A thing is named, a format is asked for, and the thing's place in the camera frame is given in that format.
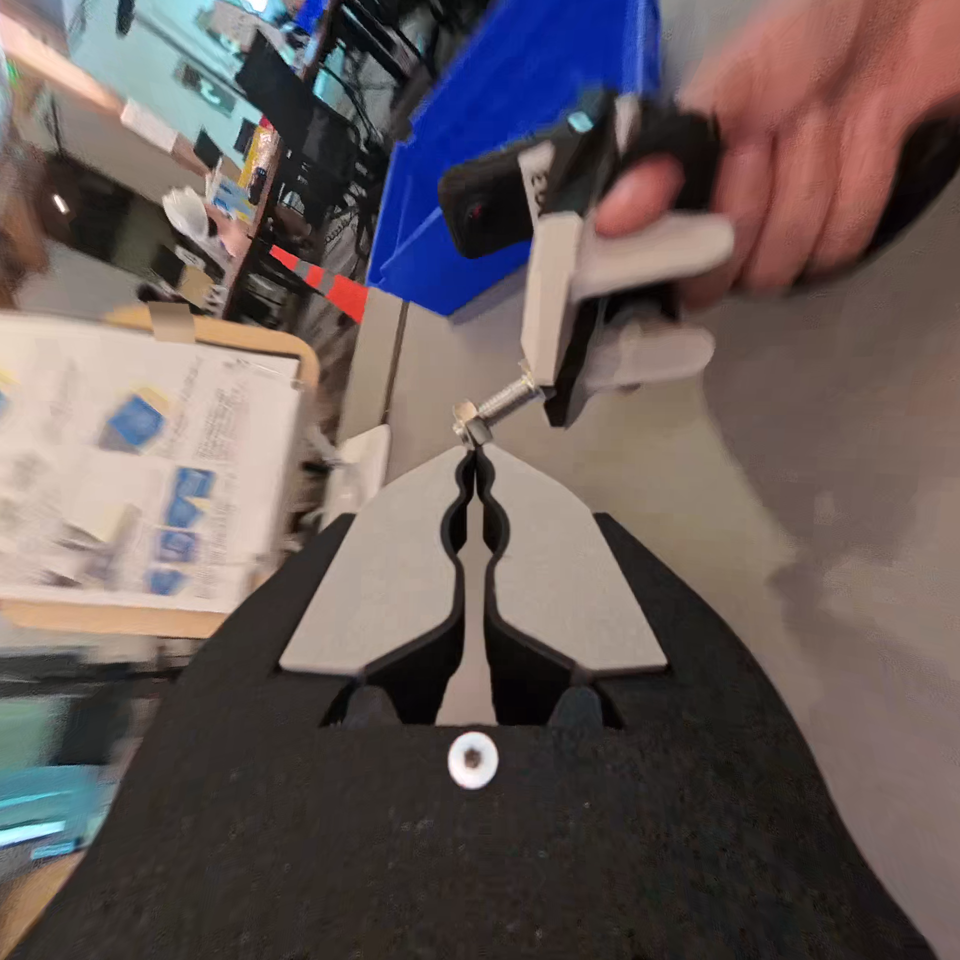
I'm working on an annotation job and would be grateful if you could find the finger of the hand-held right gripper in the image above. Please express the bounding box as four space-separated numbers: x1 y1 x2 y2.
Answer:
519 212 609 430

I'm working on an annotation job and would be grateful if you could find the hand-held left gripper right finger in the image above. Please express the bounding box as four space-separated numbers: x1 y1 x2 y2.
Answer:
477 446 669 726

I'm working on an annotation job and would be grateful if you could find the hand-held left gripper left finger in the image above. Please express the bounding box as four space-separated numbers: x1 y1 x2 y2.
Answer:
279 446 471 726

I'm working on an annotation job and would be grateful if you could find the blue plastic bin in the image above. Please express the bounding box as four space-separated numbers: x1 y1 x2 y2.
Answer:
366 0 663 318

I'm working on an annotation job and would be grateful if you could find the steel hex bolt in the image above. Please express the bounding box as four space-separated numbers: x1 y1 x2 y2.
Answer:
476 363 545 423

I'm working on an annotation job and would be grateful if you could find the steel hex nut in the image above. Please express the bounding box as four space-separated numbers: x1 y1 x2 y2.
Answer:
451 399 492 453

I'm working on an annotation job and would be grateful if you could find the person's right hand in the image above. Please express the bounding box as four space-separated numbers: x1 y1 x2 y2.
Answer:
592 0 960 310

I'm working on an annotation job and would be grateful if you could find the white rectangular board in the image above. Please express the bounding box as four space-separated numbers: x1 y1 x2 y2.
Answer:
321 423 393 528

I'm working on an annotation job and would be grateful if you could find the orange traffic cone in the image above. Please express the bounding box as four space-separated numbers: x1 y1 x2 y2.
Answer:
268 243 370 325

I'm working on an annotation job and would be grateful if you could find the instruction sheet on stand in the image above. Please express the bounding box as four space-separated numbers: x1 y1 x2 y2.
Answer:
0 302 324 640

